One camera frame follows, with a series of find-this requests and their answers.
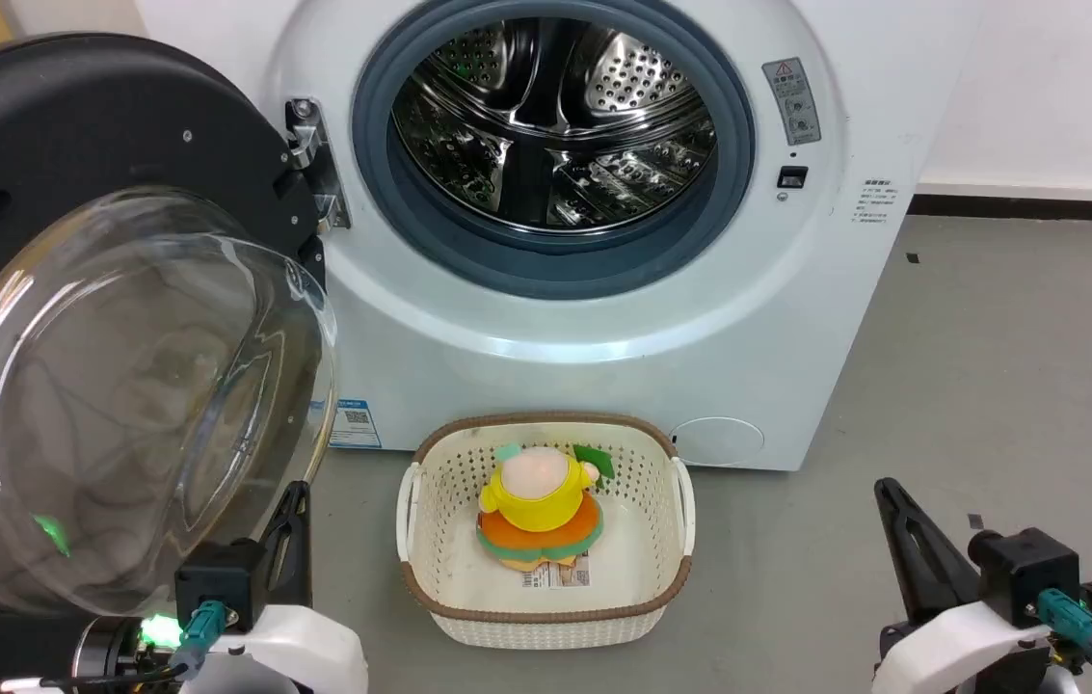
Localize grey warning sticker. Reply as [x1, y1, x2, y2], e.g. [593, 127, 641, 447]
[762, 58, 822, 146]

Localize white paper doll tag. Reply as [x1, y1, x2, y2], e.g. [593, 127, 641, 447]
[521, 557, 592, 589]

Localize black round door with glass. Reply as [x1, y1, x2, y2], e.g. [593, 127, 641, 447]
[0, 34, 339, 694]

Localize teal plug cable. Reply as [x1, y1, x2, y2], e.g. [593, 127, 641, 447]
[1, 600, 230, 694]
[1035, 588, 1092, 694]

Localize white laundry basket brown rim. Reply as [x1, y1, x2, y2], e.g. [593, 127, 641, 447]
[396, 413, 697, 649]

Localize teal plug left cable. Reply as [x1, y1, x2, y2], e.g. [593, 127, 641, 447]
[1, 600, 230, 694]

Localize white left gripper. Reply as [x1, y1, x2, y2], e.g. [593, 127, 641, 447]
[187, 480, 369, 694]

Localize teal plug right cable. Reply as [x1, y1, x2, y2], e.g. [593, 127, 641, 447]
[1035, 588, 1092, 694]

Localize white front-load washing machine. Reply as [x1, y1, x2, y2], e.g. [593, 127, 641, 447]
[134, 0, 985, 473]

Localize yellow orange plush doll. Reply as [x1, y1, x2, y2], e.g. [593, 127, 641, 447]
[476, 443, 616, 572]

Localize blue QR code sticker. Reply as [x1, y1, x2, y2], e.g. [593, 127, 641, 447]
[329, 398, 383, 450]

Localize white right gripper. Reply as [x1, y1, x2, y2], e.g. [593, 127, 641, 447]
[871, 477, 1055, 694]

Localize black baseboard strip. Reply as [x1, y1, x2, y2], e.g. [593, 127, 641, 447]
[908, 193, 1092, 225]

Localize stainless steel drum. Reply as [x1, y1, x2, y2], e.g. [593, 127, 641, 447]
[391, 17, 720, 232]

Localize metal door hinge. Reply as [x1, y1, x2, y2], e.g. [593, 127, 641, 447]
[285, 96, 352, 232]

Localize white text label sticker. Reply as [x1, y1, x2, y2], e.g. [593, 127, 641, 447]
[849, 178, 893, 225]

